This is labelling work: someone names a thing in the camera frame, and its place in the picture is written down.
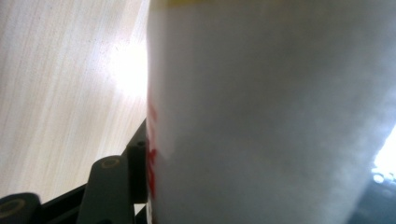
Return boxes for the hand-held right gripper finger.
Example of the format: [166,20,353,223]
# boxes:
[125,119,150,204]

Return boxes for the red and white sugar pouch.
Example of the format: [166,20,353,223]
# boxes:
[145,0,396,224]

